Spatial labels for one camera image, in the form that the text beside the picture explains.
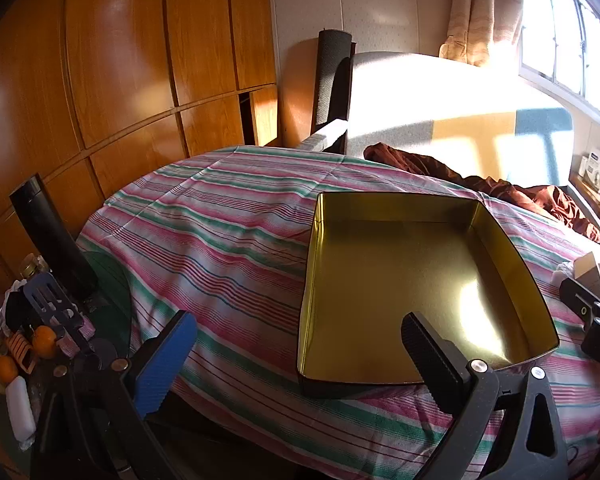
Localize wooden wardrobe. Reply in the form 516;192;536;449
0;0;281;311

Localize window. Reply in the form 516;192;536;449
517;0;600;121

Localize white soap bar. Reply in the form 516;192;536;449
5;376;37;441

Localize floral curtain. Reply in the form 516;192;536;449
440;0;523;68

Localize black slotted spatula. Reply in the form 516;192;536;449
22;274;96;356

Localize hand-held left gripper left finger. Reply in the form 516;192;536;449
30;310;198;480

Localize glass jar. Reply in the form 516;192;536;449
19;255;48;278

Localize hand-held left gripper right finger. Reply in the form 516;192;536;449
401;311;568;480

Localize white carton box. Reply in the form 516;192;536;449
577;147;600;193

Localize cream printed box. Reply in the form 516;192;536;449
572;251;600;306

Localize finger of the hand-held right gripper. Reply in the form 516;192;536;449
559;276;600;325

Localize black cylinder flask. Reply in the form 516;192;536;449
9;174;100;301

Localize green glass side table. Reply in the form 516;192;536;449
0;250;141;480

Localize white yellow blue sofa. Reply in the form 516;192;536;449
345;51;576;188

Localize striped blanket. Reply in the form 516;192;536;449
77;145;600;480

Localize brown duvet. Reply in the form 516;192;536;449
364;142;600;246

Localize gold tin box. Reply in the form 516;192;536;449
296;191;560;400

